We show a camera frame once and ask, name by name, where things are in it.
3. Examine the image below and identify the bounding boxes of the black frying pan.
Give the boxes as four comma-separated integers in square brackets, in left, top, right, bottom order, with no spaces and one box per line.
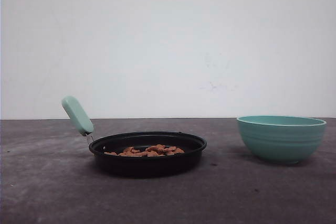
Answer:
[61,96,207,178]

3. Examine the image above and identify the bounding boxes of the brown fried beef cubes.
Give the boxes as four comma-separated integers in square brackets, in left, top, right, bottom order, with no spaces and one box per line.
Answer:
[104,144,185,157]

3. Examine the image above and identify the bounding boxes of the teal ribbed bowl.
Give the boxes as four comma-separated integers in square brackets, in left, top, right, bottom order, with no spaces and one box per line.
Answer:
[237,115,327,164]

